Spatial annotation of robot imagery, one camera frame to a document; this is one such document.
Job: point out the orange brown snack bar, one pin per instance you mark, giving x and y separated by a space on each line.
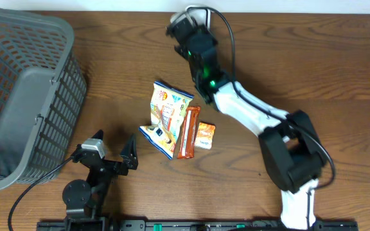
189 130

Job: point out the small orange packet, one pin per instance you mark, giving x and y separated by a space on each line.
204 137

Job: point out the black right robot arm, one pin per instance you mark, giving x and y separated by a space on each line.
291 150

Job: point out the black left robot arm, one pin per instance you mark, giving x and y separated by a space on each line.
84 199

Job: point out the yellow snack bag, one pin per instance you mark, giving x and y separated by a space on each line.
167 111

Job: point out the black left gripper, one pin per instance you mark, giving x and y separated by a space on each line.
118 169

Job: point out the white barcode scanner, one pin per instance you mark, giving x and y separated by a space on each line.
200 16

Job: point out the grey plastic shopping basket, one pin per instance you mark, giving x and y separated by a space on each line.
42 91

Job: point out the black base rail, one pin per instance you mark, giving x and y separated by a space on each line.
141 225

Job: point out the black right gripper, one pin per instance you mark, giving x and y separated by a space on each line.
204 29

